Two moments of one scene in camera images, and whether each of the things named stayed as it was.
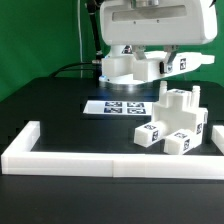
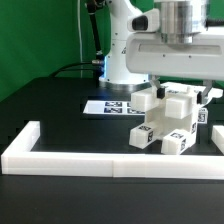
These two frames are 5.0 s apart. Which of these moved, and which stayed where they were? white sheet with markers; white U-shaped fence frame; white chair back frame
Moved: white chair back frame
Stayed: white sheet with markers; white U-shaped fence frame
